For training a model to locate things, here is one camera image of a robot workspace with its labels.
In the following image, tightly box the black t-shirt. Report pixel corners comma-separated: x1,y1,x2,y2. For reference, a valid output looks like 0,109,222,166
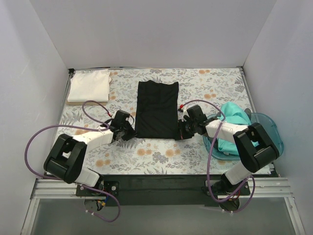
135,80,179,139

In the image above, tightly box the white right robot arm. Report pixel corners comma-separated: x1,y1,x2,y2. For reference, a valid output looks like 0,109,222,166
176,102,284,195

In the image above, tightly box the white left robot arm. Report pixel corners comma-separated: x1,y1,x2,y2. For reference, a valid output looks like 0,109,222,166
44,110,136,196

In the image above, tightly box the floral patterned table mat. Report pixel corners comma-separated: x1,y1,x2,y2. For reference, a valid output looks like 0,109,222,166
57,68,251,174

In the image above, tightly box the teal t-shirt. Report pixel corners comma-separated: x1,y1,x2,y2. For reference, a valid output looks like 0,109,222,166
217,101,251,156

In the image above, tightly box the folded white t-shirt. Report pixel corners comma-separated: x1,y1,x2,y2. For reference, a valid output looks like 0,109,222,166
67,69,112,103

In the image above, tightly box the brown cardboard board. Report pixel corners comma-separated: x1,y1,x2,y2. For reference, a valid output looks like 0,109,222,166
66,100,107,106

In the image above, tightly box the teal plastic basket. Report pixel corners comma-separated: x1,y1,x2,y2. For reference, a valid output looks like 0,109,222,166
211,109,284,161

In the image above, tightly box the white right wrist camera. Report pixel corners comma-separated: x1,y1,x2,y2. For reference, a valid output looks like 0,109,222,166
178,105,189,121

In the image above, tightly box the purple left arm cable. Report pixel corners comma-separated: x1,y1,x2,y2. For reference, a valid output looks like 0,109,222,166
25,100,121,223

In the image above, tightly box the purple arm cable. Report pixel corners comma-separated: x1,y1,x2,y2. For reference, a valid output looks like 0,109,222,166
25,100,121,223
179,99,256,212

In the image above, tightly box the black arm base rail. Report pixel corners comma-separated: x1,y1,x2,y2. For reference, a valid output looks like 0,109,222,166
75,174,251,209

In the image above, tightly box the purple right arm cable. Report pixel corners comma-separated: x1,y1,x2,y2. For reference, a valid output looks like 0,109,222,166
179,99,256,212

